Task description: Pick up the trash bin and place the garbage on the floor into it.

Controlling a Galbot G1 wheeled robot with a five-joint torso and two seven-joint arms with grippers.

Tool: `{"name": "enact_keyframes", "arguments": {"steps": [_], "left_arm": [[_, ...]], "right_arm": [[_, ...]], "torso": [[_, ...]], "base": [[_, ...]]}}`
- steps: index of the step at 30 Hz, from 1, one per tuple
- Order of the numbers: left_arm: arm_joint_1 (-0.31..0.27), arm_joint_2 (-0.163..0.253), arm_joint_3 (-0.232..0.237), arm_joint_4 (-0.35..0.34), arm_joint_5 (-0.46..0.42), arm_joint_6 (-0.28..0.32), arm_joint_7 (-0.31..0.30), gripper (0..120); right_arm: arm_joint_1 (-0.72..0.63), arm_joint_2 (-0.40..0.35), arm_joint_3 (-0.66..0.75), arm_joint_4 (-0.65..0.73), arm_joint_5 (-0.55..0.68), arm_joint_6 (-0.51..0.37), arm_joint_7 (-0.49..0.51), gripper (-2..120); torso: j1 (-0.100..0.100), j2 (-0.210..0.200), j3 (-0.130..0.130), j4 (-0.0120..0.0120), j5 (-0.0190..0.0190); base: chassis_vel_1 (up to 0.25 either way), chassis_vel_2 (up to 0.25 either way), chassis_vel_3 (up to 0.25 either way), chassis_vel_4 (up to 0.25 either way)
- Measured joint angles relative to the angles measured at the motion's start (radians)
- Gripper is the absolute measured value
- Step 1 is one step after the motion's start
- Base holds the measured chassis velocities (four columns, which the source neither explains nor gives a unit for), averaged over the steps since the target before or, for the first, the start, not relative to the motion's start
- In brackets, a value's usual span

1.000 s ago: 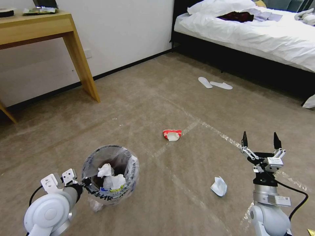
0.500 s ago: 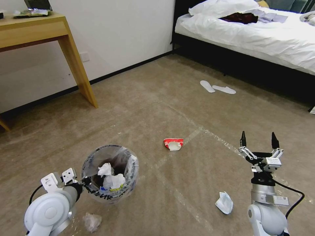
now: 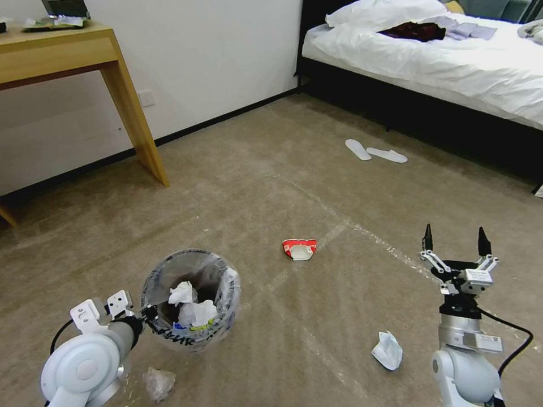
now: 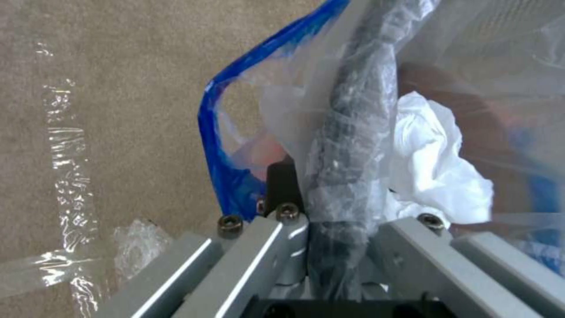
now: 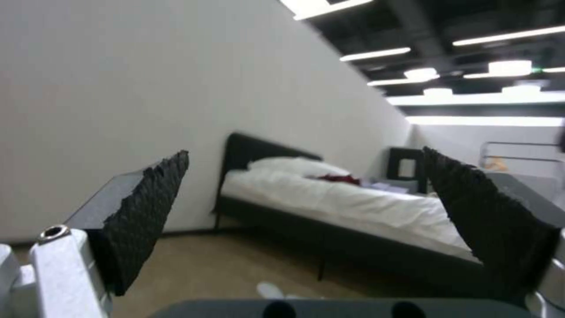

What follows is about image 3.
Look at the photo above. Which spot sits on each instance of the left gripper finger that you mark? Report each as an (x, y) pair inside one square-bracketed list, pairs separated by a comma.
[(153, 324), (148, 310)]

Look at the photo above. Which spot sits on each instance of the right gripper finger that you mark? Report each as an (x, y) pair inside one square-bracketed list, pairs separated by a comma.
[(484, 248), (437, 260)]

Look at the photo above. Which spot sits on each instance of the trash bin with clear bag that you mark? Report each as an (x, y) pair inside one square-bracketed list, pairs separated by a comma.
[(203, 271)]

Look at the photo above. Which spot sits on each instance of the blue yellow wrapper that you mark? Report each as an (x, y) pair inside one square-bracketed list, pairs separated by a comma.
[(191, 327)]

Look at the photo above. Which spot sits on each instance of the crumpled white tissue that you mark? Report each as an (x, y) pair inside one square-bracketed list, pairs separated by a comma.
[(183, 292)]

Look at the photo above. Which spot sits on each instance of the large crumpled white paper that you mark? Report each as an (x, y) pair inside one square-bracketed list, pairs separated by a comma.
[(197, 313)]

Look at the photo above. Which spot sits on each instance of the crumpled clear plastic wrap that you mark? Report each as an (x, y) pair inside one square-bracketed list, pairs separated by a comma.
[(159, 383)]

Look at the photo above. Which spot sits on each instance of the crumpled white paper packet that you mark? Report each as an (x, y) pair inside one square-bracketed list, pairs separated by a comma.
[(388, 352)]

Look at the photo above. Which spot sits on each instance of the white slipper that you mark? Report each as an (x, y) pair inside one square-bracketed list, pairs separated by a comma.
[(357, 149), (387, 154)]

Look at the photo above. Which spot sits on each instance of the crushed red paper cup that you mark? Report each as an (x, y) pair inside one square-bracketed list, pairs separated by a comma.
[(299, 248)]

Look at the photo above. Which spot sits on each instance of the white duvet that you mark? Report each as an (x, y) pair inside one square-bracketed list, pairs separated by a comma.
[(445, 63)]

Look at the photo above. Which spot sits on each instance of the lavender cloth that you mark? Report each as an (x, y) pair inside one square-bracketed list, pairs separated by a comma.
[(468, 29)]

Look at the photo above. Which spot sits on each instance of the grey crumpled garment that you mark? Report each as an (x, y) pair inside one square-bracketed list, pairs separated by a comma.
[(532, 31)]

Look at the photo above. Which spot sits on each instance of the dark red garment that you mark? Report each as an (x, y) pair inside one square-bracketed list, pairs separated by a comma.
[(418, 31)]

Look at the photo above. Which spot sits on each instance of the green chair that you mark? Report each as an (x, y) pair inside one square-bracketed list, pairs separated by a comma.
[(500, 8)]

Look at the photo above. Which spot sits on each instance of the white pillow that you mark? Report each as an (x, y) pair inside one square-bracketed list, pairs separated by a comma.
[(382, 10)]

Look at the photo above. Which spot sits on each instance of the wooden desk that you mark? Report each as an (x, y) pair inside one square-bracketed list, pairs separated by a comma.
[(63, 51)]

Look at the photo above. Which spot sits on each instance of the green wrapper litter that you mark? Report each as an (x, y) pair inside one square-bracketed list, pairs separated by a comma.
[(55, 23)]

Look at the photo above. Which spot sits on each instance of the black monitor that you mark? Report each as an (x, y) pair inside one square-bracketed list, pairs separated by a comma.
[(65, 7)]

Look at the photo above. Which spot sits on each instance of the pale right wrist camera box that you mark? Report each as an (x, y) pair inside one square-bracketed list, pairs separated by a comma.
[(478, 280)]

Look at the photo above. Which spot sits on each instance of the black bed frame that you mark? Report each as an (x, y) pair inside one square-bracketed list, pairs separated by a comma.
[(445, 118)]

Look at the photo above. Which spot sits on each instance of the white wall socket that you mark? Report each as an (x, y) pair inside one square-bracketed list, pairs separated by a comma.
[(147, 98)]

